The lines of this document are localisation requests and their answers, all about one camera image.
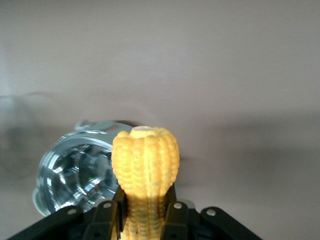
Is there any steel pot with loop handles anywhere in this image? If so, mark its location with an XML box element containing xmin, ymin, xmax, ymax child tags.
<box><xmin>32</xmin><ymin>119</ymin><xmax>132</xmax><ymax>218</ymax></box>

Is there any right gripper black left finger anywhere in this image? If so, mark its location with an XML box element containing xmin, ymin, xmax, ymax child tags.
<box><xmin>83</xmin><ymin>186</ymin><xmax>127</xmax><ymax>240</ymax></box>

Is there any brown table cover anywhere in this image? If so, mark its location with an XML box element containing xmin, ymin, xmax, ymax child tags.
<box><xmin>0</xmin><ymin>0</ymin><xmax>320</xmax><ymax>240</ymax></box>

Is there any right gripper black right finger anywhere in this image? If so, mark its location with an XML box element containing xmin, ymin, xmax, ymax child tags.
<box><xmin>159</xmin><ymin>184</ymin><xmax>191</xmax><ymax>240</ymax></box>

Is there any yellow corn cob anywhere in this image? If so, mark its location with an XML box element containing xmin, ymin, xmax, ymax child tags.
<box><xmin>111</xmin><ymin>126</ymin><xmax>181</xmax><ymax>240</ymax></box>

